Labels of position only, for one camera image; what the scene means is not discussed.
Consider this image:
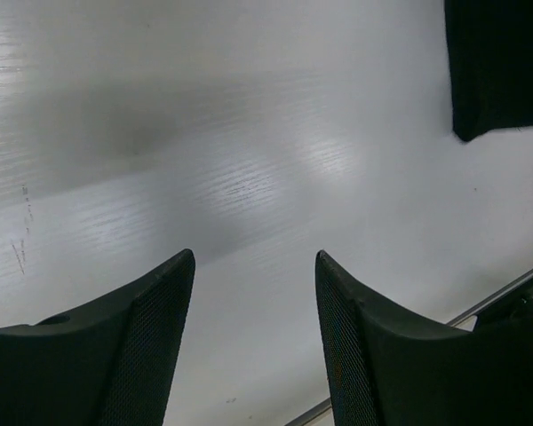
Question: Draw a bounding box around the aluminium table frame rail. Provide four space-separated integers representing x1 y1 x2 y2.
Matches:
286 268 533 426

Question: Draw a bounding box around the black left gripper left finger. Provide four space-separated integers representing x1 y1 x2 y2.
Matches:
0 249 195 425

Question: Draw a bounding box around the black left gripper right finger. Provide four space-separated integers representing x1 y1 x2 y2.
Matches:
315 252 533 425

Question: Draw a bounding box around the black skirt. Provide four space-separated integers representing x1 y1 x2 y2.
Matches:
444 0 533 143

